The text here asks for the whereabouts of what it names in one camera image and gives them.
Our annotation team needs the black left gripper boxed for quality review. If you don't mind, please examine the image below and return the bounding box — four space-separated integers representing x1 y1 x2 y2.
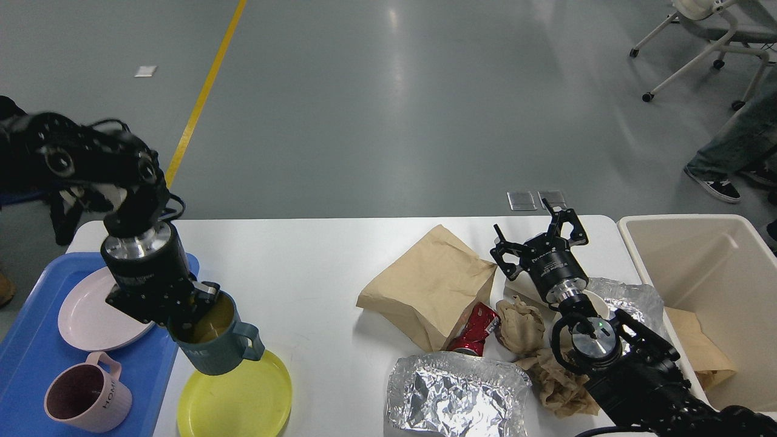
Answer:
100 222 221 328

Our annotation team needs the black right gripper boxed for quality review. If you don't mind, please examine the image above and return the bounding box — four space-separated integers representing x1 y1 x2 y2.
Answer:
490 198 589 303

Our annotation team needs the dark green mug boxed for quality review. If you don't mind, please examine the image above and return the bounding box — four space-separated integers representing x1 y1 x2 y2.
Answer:
168 293 265 376

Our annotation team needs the yellow plate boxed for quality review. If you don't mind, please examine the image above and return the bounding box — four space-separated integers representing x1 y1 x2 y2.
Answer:
177 350 293 436

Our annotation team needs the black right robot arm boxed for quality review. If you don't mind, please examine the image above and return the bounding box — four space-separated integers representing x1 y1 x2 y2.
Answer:
490 201 776 436

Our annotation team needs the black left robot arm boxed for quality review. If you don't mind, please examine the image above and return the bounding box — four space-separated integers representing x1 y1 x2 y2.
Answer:
2 97 220 330

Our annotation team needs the right floor outlet cover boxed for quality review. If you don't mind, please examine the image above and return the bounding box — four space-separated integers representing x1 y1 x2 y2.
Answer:
537 190 567 209

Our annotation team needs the floor outlet cover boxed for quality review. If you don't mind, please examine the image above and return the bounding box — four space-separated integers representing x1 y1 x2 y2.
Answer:
507 191 537 211
537 190 567 209

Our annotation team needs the left floor outlet cover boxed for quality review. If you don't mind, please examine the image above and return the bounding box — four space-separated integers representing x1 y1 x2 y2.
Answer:
507 191 537 211

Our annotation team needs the crumpled brown paper ball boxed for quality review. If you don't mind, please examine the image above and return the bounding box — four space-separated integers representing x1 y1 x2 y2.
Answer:
496 298 546 357

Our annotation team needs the rear aluminium foil piece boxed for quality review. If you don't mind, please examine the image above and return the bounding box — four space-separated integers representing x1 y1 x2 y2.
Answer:
586 277 670 340

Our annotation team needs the crushed red soda can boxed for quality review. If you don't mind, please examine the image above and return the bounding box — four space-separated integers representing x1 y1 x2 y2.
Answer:
446 302 501 357

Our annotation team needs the brown paper bag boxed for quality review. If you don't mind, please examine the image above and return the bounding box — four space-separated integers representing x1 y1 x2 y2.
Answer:
356 225 497 352

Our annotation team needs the pink plate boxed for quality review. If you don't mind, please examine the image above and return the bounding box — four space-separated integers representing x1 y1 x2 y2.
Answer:
58 266 152 352

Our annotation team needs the crumpled brown paper napkin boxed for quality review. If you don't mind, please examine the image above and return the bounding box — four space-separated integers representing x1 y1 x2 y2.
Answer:
515 348 600 419

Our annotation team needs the pink mug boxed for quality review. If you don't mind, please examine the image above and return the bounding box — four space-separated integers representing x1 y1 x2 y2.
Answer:
44 351 133 433

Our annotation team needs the front aluminium foil tray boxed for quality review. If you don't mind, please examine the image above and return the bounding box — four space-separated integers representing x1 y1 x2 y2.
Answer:
386 351 532 436

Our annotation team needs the beige plastic bin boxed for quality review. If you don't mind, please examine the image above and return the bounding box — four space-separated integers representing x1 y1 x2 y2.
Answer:
618 215 776 414

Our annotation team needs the blue plastic tray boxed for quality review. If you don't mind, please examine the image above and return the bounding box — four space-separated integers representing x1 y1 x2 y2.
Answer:
1 252 178 436

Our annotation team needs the black white sneaker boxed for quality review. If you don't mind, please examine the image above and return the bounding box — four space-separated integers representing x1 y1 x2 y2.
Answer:
684 166 741 204

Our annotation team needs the brown paper in bin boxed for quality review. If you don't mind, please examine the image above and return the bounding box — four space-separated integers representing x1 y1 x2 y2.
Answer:
664 307 736 391

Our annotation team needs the grey jeans leg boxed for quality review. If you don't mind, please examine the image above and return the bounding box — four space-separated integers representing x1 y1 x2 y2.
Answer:
687 67 776 181

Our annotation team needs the white office chair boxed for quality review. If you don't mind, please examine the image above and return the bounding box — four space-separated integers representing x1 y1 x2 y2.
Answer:
629 1 776 111

